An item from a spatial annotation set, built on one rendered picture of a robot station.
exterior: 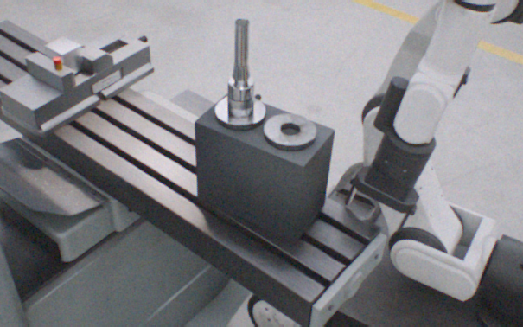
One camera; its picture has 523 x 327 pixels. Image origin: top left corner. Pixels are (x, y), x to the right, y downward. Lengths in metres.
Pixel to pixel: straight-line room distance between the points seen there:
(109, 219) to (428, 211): 0.71
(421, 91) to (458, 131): 2.13
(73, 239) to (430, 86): 0.79
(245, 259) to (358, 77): 2.33
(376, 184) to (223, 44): 2.49
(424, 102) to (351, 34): 2.76
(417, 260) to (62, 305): 0.80
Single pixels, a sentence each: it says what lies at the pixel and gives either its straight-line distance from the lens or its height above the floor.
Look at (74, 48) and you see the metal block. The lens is 1.46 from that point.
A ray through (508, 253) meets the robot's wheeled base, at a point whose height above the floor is 0.75.
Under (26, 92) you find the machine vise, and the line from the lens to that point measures 1.46.
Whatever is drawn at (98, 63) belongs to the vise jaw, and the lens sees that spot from 1.48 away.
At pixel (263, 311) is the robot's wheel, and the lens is 1.63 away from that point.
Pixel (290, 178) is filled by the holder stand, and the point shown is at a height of 1.09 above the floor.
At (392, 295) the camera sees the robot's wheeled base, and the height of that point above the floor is 0.57.
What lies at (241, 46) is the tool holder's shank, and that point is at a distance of 1.04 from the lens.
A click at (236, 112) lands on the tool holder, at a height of 1.15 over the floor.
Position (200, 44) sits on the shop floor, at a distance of 3.58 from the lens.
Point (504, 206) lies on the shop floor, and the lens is 2.80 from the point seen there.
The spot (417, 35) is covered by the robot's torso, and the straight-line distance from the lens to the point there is 1.22.
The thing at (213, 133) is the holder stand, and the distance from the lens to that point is 1.11.
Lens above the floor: 1.80
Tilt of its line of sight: 41 degrees down
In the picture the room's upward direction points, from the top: 2 degrees clockwise
